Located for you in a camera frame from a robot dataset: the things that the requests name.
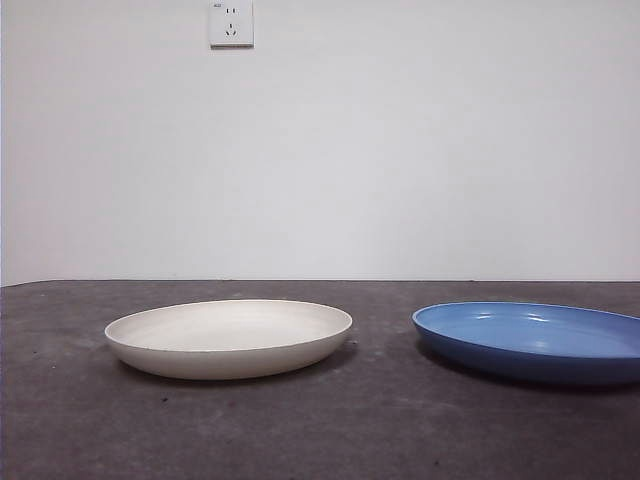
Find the white round plate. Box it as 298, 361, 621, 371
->
104, 298, 354, 381

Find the blue round plate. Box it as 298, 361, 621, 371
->
412, 300, 640, 386

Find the white wall socket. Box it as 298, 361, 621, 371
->
209, 0, 255, 50

